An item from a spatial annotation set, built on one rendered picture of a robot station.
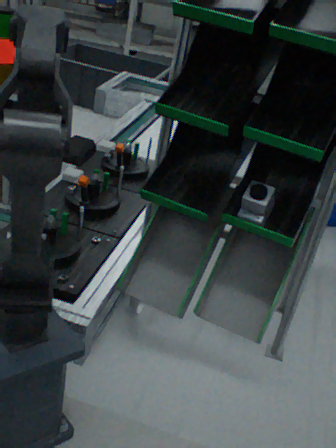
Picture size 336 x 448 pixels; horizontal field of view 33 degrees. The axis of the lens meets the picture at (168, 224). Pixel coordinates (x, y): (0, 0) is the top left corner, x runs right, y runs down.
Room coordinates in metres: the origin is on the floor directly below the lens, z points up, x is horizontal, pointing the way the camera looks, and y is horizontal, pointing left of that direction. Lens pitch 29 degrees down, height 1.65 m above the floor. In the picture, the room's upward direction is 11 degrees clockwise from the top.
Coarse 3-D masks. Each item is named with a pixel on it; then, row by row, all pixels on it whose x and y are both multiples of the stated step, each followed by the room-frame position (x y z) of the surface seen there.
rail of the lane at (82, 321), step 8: (56, 304) 0.85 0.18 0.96; (64, 304) 0.85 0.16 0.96; (64, 312) 0.83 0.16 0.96; (72, 312) 0.84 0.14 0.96; (80, 312) 0.84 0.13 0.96; (88, 312) 0.84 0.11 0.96; (64, 320) 0.81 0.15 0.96; (72, 320) 0.81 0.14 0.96; (80, 320) 0.82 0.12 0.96; (88, 320) 0.82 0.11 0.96; (72, 328) 0.81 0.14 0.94; (80, 328) 0.81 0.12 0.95; (88, 328) 0.81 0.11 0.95; (80, 336) 0.81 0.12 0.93; (88, 336) 0.82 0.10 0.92; (88, 344) 0.83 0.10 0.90; (88, 352) 0.83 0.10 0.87; (80, 360) 0.80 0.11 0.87
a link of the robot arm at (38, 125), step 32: (0, 128) 0.55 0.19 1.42; (32, 128) 0.55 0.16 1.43; (64, 128) 0.57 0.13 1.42; (0, 160) 0.54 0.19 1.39; (32, 160) 0.55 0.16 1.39; (32, 192) 0.58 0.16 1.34; (32, 224) 0.60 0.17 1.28; (0, 256) 0.64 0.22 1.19; (32, 256) 0.63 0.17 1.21; (0, 288) 0.63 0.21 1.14; (32, 288) 0.64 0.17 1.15
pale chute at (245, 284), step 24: (312, 216) 0.96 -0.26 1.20; (240, 240) 0.97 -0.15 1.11; (264, 240) 0.96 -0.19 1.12; (216, 264) 0.90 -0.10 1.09; (240, 264) 0.93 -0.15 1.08; (264, 264) 0.93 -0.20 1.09; (288, 264) 0.93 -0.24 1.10; (216, 288) 0.90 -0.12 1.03; (240, 288) 0.90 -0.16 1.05; (264, 288) 0.89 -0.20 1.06; (216, 312) 0.86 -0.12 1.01; (240, 312) 0.86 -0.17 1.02; (264, 312) 0.86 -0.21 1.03
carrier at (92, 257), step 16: (80, 208) 1.03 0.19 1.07; (48, 224) 1.01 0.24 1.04; (64, 224) 1.05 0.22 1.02; (80, 224) 1.03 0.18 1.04; (0, 240) 1.01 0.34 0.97; (64, 240) 1.03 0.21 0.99; (80, 240) 1.04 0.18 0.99; (112, 240) 1.10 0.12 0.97; (64, 256) 0.97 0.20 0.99; (80, 256) 1.01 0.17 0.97; (96, 256) 1.02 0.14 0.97; (64, 272) 0.94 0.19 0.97; (80, 272) 0.95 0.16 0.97; (96, 272) 0.98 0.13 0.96; (64, 288) 0.89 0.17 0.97; (80, 288) 0.90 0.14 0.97
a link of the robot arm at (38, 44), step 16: (32, 16) 0.76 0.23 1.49; (48, 16) 0.78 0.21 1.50; (64, 16) 0.79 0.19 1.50; (16, 32) 0.78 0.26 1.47; (32, 32) 0.70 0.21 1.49; (48, 32) 0.72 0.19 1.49; (64, 32) 0.79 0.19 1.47; (16, 48) 0.62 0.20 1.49; (32, 48) 0.62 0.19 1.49; (48, 48) 0.64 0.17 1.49; (16, 64) 0.60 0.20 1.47; (32, 64) 0.61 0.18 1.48; (48, 64) 0.61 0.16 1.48; (16, 80) 0.60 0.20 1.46; (32, 80) 0.61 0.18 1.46; (48, 80) 0.61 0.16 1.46; (0, 96) 0.58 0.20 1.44; (64, 96) 0.60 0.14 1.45
